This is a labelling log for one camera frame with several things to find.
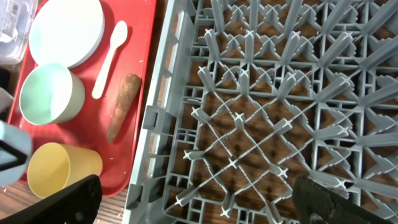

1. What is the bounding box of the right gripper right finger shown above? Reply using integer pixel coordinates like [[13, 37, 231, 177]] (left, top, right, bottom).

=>
[[292, 177, 388, 224]]

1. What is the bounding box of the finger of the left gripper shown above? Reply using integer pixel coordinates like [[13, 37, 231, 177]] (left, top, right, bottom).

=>
[[1, 141, 27, 171]]

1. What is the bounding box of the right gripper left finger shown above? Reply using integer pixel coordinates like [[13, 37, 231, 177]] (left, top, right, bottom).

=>
[[1, 175, 103, 224]]

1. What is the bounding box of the yellow cup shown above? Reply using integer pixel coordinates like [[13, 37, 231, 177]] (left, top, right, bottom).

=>
[[27, 142, 103, 198]]

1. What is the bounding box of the green bowl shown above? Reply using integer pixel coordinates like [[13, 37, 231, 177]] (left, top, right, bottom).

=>
[[19, 63, 85, 126]]

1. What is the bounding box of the grey dishwasher rack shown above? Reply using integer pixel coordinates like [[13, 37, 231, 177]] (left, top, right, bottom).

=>
[[123, 1, 397, 223]]

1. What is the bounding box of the small light blue bowl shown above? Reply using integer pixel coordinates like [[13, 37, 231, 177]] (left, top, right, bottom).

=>
[[1, 121, 33, 186]]

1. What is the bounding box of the red serving tray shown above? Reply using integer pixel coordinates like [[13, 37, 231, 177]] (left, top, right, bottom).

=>
[[7, 0, 157, 197]]

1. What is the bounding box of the brown carrot-shaped food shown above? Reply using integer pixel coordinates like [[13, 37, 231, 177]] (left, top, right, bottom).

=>
[[106, 73, 141, 143]]

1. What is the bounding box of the large light blue plate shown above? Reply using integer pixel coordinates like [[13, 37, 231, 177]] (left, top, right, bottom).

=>
[[29, 0, 105, 68]]

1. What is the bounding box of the clear plastic bin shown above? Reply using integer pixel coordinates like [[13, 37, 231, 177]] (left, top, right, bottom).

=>
[[1, 0, 38, 65]]

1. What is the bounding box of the white plastic spoon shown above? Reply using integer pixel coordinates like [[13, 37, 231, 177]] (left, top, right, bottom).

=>
[[91, 21, 128, 100]]

